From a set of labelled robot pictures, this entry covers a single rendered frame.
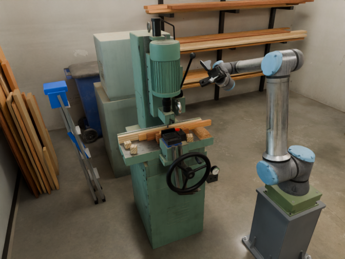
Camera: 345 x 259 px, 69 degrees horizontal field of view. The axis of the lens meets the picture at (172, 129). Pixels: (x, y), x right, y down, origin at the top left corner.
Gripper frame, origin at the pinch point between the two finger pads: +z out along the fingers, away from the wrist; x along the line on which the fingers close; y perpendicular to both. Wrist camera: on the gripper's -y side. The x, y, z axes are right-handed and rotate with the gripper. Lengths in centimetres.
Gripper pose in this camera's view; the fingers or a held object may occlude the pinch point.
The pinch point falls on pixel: (203, 70)
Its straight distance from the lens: 158.7
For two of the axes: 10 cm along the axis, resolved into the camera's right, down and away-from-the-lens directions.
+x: 3.2, 8.7, -3.7
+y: 7.6, -4.8, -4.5
